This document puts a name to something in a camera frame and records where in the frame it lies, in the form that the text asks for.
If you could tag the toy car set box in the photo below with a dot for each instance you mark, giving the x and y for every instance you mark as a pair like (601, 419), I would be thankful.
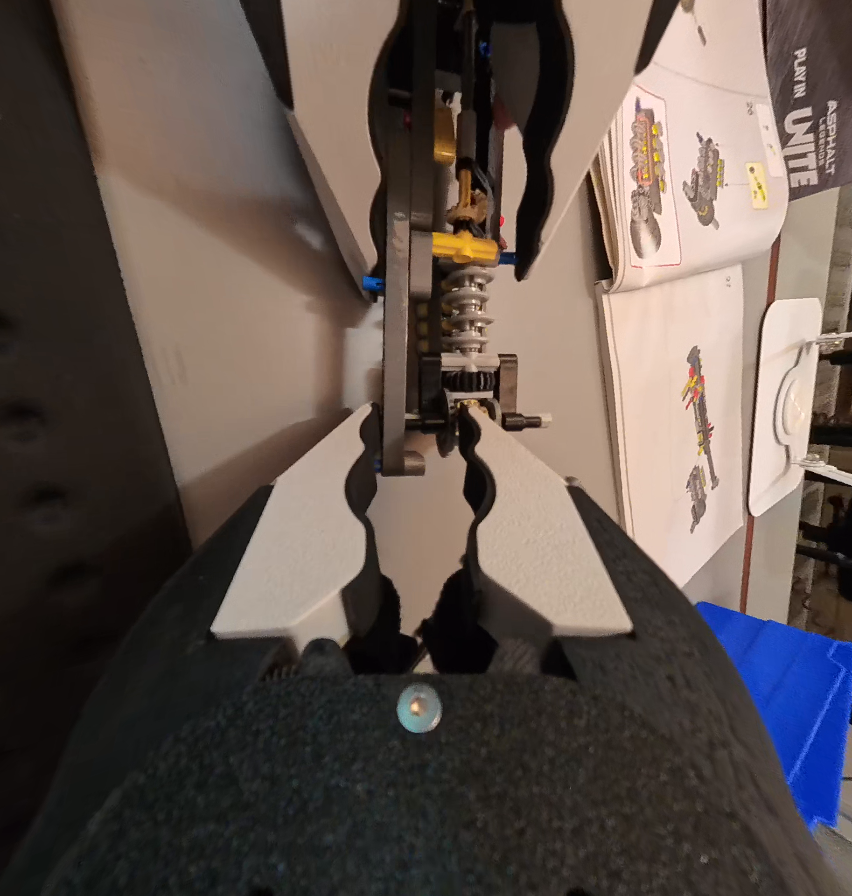
(818, 70)

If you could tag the brick-built car chassis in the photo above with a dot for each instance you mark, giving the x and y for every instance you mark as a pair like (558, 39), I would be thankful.
(398, 315)

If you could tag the white stand base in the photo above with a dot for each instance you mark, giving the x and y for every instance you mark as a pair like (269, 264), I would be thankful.
(769, 434)

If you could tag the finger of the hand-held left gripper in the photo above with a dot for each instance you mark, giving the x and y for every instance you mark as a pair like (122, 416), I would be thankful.
(328, 105)
(601, 56)

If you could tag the black perforated pad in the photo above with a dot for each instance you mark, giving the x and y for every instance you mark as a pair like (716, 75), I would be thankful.
(48, 350)

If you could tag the building instruction booklet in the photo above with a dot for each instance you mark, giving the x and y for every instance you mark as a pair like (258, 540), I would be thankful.
(650, 420)

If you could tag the blue plastic bin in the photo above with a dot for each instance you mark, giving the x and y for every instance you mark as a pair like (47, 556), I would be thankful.
(783, 700)

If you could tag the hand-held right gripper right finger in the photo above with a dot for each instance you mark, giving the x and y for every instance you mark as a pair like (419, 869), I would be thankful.
(552, 560)

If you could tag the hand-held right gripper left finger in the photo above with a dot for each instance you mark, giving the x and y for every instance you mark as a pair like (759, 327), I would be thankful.
(293, 560)

